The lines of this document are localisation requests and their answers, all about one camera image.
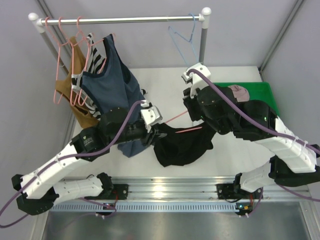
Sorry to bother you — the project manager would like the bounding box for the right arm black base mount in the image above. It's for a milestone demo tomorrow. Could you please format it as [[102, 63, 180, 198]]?
[[216, 173, 251, 201]]

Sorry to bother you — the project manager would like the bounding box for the silver clothes rack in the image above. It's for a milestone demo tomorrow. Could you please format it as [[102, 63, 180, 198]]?
[[28, 7, 212, 63]]

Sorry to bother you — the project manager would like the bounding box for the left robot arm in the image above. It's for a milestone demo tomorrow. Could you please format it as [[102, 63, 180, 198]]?
[[11, 104, 163, 216]]

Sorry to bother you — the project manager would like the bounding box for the green plastic tray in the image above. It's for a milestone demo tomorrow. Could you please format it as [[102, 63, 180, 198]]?
[[215, 82, 280, 116]]

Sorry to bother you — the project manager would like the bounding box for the pink crumpled garment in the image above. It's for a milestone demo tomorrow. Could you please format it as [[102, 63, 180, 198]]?
[[228, 84, 250, 103]]

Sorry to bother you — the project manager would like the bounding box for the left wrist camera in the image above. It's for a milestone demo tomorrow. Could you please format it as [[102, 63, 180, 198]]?
[[140, 100, 163, 133]]

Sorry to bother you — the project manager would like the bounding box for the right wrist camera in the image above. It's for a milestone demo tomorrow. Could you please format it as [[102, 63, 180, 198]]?
[[181, 62, 211, 99]]

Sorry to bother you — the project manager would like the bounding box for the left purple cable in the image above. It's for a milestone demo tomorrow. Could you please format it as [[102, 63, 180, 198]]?
[[0, 99, 148, 229]]

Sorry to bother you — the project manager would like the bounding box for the black tank top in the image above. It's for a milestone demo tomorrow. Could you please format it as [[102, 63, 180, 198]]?
[[153, 123, 216, 167]]

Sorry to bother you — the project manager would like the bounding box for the purple cable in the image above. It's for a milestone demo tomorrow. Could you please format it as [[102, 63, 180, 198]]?
[[188, 69, 320, 218], [0, 99, 148, 229]]

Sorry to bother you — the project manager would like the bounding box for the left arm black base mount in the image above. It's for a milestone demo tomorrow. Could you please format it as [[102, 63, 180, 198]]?
[[97, 173, 129, 200]]

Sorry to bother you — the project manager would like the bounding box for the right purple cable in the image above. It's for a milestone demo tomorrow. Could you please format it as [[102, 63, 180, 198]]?
[[188, 69, 320, 218]]

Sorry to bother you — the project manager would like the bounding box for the pink hanger with brown top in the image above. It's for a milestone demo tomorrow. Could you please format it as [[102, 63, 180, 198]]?
[[44, 17, 73, 105]]

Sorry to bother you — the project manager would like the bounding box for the pink hanger with blue top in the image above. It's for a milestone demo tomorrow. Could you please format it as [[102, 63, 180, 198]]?
[[81, 32, 108, 99]]

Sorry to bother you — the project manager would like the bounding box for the aluminium mounting rail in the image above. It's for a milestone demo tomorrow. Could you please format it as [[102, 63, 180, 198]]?
[[111, 176, 311, 202]]

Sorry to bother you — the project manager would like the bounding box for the perforated cable duct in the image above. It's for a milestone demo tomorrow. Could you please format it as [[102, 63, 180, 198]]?
[[51, 201, 253, 213]]

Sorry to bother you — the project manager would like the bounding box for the striped tank top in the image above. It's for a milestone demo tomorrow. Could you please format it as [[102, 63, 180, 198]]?
[[71, 33, 106, 120]]

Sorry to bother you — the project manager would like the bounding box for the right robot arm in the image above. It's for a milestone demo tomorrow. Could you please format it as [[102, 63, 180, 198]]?
[[183, 86, 320, 199]]

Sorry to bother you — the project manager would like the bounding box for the pink hanger with striped top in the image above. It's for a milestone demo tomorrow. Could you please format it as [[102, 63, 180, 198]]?
[[69, 16, 87, 106]]

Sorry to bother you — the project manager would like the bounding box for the blue tank top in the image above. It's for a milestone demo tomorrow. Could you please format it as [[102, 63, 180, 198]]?
[[71, 34, 147, 162]]

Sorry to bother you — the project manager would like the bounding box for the light blue wire hanger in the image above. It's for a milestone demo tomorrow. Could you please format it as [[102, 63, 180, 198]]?
[[167, 13, 198, 67]]

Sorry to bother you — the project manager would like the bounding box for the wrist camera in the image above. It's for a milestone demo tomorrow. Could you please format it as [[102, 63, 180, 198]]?
[[181, 62, 211, 99], [140, 100, 163, 133]]

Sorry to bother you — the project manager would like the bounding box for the pink wire hanger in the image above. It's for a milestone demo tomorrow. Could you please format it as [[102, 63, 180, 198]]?
[[164, 110, 203, 133]]

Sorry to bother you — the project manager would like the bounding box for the brown tank top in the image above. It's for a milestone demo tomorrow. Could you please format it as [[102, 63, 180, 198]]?
[[55, 36, 98, 129]]

